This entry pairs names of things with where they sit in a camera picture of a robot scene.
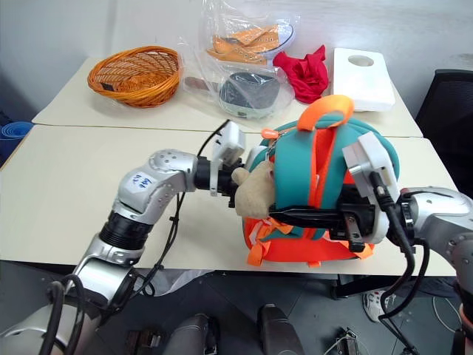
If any white foam block with hole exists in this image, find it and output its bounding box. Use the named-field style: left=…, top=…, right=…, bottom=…
left=332, top=47, right=397, bottom=113

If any beige plush toy pendant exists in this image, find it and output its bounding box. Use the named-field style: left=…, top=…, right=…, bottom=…
left=231, top=160, right=277, bottom=219

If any orange and teal backpack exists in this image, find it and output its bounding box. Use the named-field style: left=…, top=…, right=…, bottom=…
left=242, top=94, right=400, bottom=268

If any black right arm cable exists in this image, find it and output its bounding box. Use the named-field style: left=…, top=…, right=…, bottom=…
left=369, top=171, right=432, bottom=355

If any clear plastic paddle bag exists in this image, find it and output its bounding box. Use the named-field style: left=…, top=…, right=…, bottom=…
left=176, top=34, right=297, bottom=124

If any dark rounded shape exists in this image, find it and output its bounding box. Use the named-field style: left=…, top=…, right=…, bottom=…
left=257, top=303, right=306, bottom=355

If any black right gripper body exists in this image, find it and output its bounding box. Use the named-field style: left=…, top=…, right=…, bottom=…
left=330, top=186, right=378, bottom=253

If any orange sneaker with white toe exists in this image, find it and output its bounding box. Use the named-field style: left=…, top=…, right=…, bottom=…
left=212, top=23, right=296, bottom=61

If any orange wicker basket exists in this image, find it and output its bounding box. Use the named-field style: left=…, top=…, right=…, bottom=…
left=87, top=45, right=183, bottom=109

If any black table leg base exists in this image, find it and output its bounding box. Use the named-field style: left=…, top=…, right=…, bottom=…
left=328, top=274, right=392, bottom=300

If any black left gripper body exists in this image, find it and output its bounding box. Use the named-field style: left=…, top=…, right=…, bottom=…
left=216, top=158, right=245, bottom=209

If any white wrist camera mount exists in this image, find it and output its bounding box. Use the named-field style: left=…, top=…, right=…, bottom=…
left=341, top=132, right=402, bottom=245
left=209, top=121, right=248, bottom=196

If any orange canvas sneaker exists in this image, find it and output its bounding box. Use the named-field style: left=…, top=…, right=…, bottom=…
left=205, top=36, right=271, bottom=68

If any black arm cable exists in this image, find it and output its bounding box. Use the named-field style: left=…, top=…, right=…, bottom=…
left=132, top=120, right=232, bottom=297
left=369, top=171, right=432, bottom=355

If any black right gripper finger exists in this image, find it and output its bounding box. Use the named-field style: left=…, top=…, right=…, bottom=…
left=269, top=207, right=345, bottom=220
left=280, top=218, right=345, bottom=232

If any blue rolled mat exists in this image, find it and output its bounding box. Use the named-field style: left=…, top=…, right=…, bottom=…
left=0, top=121, right=32, bottom=149

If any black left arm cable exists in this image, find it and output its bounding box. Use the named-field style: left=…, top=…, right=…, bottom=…
left=132, top=120, right=232, bottom=297

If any clear plastic shoe bag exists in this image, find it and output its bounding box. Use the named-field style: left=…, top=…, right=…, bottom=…
left=198, top=0, right=303, bottom=70

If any black office chair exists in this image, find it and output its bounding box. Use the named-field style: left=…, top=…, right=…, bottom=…
left=414, top=68, right=473, bottom=194

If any red cloth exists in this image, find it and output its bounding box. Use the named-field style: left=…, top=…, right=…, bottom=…
left=272, top=44, right=331, bottom=105

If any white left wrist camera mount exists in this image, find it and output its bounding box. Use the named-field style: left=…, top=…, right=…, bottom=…
left=209, top=121, right=248, bottom=196

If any white sports shoe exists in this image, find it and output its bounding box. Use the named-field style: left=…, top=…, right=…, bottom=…
left=362, top=289, right=394, bottom=323

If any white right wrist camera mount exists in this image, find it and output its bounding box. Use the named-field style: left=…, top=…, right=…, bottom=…
left=341, top=132, right=402, bottom=245

